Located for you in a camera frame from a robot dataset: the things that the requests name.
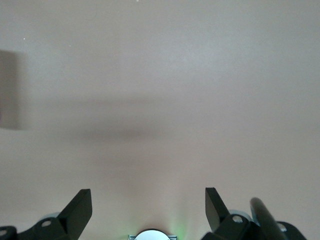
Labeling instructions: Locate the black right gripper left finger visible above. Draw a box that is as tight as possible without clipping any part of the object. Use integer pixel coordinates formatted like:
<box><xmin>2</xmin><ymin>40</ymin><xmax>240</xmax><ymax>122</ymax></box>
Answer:
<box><xmin>0</xmin><ymin>188</ymin><xmax>93</xmax><ymax>240</ymax></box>

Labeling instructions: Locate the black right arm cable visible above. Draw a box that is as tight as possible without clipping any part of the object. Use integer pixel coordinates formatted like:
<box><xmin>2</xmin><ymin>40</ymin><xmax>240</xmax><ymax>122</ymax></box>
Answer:
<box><xmin>249</xmin><ymin>197</ymin><xmax>288</xmax><ymax>240</ymax></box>

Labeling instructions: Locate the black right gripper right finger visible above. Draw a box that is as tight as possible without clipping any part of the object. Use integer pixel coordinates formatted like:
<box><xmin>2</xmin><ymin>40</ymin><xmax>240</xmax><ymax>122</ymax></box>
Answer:
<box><xmin>201</xmin><ymin>187</ymin><xmax>307</xmax><ymax>240</ymax></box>

